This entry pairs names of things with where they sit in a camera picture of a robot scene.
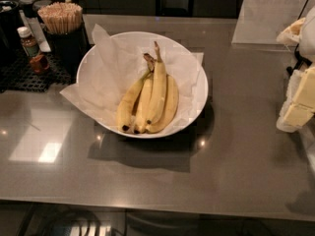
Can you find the black container far left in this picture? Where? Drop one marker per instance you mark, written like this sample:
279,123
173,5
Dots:
10,20

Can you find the small brown jar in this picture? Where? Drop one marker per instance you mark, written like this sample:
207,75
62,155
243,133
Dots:
39,64

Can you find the white paper liner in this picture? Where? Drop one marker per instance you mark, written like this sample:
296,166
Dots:
105,79

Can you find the dark lidded jar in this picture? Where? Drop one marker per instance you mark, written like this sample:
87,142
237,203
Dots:
26,6
40,4

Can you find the bundle of wooden sticks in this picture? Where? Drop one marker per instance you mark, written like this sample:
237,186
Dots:
61,17

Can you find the small sauce bottle white cap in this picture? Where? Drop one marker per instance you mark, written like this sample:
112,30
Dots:
28,41

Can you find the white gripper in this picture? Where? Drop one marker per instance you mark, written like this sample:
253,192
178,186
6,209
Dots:
309,36

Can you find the white bowl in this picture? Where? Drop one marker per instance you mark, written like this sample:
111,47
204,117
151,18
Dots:
98,63

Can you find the black stick holder cup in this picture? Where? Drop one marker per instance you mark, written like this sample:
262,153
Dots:
70,48

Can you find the clear acrylic sign holder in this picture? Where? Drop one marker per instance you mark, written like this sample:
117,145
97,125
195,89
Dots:
260,21

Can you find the black grid mat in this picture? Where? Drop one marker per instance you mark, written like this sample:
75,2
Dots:
20,76

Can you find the white flat card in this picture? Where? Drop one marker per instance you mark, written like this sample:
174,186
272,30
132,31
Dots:
37,31

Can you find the long-stemmed yellow banana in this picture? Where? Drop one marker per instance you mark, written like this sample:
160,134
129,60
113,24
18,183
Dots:
157,100

